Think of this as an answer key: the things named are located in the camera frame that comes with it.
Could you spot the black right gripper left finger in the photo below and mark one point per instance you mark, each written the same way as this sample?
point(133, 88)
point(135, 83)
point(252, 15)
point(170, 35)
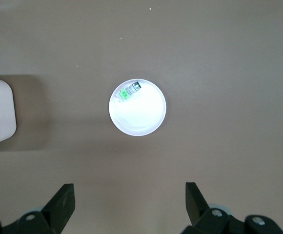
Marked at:
point(58, 209)

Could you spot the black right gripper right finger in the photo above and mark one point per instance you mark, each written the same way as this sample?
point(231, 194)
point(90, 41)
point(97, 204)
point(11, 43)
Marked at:
point(197, 209)

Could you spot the pink round plate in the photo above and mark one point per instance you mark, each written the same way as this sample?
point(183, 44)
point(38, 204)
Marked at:
point(139, 117)

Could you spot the white lidded box, grey latches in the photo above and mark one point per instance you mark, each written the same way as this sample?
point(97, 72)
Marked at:
point(0, 109)

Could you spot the brown table mat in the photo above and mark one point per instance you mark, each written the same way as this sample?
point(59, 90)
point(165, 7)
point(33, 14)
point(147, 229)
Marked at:
point(205, 73)

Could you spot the green switch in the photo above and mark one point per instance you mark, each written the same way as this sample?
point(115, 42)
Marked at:
point(125, 95)

